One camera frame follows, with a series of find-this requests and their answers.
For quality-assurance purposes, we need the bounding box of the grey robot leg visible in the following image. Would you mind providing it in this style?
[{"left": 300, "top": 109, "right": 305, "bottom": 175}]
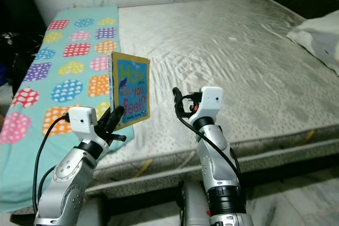
[{"left": 177, "top": 179, "right": 213, "bottom": 226}]

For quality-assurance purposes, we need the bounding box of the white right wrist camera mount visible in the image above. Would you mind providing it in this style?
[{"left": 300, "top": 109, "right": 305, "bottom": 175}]
[{"left": 199, "top": 87, "right": 224, "bottom": 119}]

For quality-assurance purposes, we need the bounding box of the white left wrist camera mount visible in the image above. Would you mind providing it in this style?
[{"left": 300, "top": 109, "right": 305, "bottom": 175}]
[{"left": 69, "top": 107, "right": 100, "bottom": 143}]

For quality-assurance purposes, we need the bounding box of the teal blanket with colourful shapes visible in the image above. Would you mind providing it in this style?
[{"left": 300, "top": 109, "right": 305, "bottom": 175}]
[{"left": 0, "top": 6, "right": 121, "bottom": 213}]

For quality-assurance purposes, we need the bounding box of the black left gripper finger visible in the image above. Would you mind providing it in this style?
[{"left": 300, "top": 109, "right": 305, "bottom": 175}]
[{"left": 108, "top": 106, "right": 126, "bottom": 134}]

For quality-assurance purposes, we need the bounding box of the grey patterned quilted mattress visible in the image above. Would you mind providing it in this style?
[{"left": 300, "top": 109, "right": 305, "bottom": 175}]
[{"left": 21, "top": 0, "right": 339, "bottom": 212}]

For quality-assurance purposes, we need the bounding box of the black bag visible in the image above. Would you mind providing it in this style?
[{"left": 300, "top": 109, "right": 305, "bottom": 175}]
[{"left": 3, "top": 32, "right": 40, "bottom": 95}]

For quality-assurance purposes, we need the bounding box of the white pillow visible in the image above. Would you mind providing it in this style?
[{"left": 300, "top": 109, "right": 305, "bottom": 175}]
[{"left": 286, "top": 9, "right": 339, "bottom": 76}]

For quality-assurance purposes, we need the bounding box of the dark bed frame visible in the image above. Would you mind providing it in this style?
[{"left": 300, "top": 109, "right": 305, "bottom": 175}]
[{"left": 106, "top": 149, "right": 339, "bottom": 210}]

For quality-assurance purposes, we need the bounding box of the blue and yellow picture book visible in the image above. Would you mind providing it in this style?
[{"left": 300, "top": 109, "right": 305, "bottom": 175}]
[{"left": 110, "top": 51, "right": 150, "bottom": 130}]

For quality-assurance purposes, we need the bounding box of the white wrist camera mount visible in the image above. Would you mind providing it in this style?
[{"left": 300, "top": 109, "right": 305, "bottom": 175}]
[
  {"left": 199, "top": 87, "right": 224, "bottom": 119},
  {"left": 69, "top": 107, "right": 100, "bottom": 143}
]

